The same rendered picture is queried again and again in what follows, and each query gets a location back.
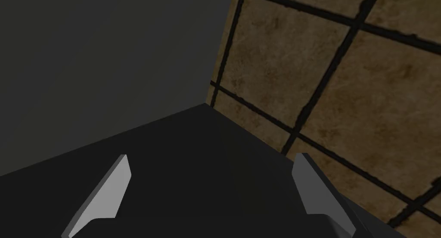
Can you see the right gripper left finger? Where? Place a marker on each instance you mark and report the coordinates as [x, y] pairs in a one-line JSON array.
[[106, 193]]

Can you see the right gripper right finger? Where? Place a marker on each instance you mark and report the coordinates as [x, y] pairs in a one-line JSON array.
[[317, 193]]

